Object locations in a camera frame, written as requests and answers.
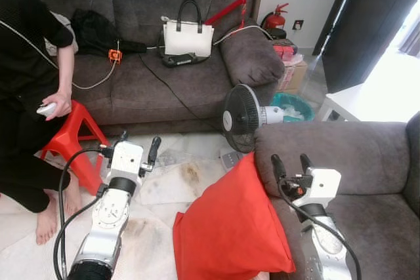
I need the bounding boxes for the grey three-seat sofa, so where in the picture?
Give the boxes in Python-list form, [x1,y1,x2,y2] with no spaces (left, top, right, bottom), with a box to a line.
[18,0,286,138]

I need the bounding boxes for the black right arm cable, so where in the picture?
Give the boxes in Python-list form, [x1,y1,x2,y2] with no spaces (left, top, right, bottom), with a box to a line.
[274,178,363,280]

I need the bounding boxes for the white handheld controller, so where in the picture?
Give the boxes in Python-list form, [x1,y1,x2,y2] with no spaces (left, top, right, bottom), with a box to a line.
[36,102,60,118]

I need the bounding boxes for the teal plastic basket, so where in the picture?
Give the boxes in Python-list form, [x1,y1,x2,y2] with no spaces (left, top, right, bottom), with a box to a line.
[269,92,316,122]

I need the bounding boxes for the dark door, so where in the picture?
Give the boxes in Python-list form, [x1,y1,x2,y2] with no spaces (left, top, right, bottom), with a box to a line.
[312,0,420,94]

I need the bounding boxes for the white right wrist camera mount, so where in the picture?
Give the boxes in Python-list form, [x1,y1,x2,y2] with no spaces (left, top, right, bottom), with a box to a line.
[307,167,343,207]

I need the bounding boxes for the red pillow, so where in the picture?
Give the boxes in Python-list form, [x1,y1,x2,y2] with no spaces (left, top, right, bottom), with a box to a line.
[172,151,296,280]

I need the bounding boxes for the red bar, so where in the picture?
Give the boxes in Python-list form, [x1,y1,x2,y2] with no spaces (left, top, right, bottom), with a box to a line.
[205,0,248,28]

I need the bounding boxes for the white handbag black handles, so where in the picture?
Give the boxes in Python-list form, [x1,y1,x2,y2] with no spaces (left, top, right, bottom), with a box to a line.
[161,0,215,58]

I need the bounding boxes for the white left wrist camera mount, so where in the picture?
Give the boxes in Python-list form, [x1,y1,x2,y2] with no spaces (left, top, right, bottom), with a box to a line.
[110,140,145,179]

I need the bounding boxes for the black floor fan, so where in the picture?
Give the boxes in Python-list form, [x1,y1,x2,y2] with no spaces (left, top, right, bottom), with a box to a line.
[220,83,287,169]

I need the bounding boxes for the thin black cable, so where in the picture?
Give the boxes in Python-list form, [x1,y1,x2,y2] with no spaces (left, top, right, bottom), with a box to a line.
[139,54,221,123]

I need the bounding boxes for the flat black device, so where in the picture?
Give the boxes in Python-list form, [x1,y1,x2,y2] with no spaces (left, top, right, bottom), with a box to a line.
[159,49,211,68]

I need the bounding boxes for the red fire extinguisher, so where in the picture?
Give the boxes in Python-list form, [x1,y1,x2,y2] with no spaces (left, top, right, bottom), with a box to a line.
[261,3,289,31]

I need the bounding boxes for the red plastic stool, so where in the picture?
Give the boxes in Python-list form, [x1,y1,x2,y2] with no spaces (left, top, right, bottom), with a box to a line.
[39,100,109,195]

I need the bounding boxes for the pink box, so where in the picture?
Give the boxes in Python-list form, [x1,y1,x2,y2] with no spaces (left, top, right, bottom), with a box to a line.
[272,37,299,63]

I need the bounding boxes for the person in black clothes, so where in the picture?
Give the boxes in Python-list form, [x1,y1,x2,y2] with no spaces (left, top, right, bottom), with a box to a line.
[0,0,79,247]

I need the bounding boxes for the grey fabric sofa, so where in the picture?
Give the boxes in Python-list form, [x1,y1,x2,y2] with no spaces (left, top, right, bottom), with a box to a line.
[255,113,420,280]

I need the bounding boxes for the cardboard box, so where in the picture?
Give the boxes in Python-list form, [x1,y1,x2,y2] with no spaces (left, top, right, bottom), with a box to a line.
[276,60,309,94]

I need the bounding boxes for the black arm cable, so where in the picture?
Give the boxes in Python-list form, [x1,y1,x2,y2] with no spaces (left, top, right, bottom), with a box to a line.
[52,144,116,280]
[274,178,363,280]

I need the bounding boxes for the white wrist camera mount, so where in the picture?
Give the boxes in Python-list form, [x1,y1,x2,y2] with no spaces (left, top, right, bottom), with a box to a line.
[307,167,343,207]
[110,140,145,179]

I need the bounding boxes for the grey sofa armrest cushion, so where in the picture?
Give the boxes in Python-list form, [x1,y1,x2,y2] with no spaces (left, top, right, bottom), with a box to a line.
[220,21,286,87]

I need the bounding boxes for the person left hand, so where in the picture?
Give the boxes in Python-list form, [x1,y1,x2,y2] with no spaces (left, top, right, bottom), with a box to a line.
[43,92,73,121]

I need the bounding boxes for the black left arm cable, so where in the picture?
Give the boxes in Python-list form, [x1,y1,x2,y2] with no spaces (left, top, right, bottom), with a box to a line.
[52,144,116,280]

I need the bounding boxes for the white cable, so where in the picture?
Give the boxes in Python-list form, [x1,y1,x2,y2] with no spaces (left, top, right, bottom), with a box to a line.
[211,24,273,46]

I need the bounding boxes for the orange cable clip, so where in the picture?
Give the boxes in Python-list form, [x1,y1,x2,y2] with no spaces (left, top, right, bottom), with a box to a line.
[108,47,123,64]

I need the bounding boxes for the grey headset cable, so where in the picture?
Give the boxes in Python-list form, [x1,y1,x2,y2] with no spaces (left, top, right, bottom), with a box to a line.
[0,21,120,90]

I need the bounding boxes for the white table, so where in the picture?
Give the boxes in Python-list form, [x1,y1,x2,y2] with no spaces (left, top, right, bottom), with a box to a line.
[317,83,420,123]

